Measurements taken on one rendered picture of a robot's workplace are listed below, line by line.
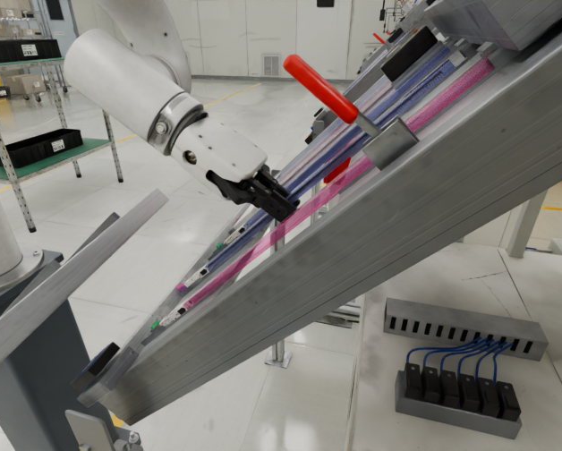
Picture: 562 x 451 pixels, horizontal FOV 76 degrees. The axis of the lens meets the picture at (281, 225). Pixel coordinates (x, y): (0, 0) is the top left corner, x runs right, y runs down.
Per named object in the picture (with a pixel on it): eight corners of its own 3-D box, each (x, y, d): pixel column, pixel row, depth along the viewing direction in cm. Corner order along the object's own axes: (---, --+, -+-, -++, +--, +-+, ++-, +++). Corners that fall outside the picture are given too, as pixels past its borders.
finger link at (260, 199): (250, 185, 44) (293, 217, 45) (258, 176, 47) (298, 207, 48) (237, 203, 46) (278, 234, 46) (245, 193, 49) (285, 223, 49)
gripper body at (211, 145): (174, 114, 41) (251, 174, 42) (211, 99, 50) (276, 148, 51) (150, 162, 45) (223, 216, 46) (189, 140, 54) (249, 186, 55)
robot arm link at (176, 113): (162, 98, 41) (183, 114, 41) (197, 88, 49) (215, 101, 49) (137, 154, 46) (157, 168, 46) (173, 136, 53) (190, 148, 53)
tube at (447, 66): (182, 293, 61) (177, 289, 61) (186, 288, 62) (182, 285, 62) (456, 69, 36) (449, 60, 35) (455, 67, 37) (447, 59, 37)
